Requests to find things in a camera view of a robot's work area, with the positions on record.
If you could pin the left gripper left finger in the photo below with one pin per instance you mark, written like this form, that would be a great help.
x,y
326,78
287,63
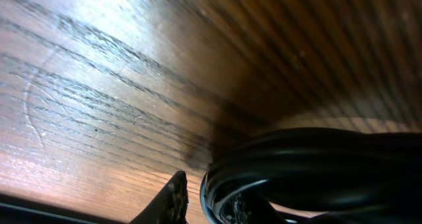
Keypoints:
x,y
169,206

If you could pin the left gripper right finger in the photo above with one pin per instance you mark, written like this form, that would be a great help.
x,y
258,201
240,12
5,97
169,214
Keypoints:
x,y
252,209

